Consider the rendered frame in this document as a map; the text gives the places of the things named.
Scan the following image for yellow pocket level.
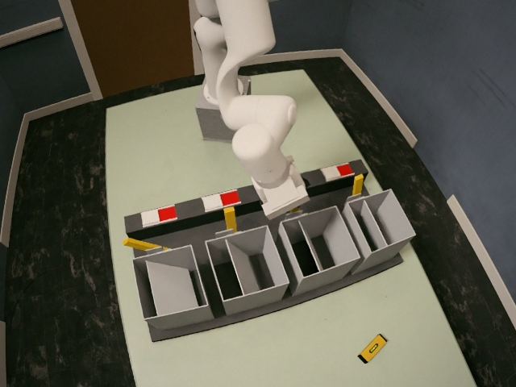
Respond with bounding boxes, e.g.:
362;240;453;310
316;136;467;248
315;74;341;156
358;334;387;364

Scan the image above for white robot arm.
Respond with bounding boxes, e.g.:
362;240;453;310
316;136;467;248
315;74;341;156
193;0;310;220

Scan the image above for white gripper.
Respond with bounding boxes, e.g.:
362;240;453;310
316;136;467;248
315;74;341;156
252;162;310;205

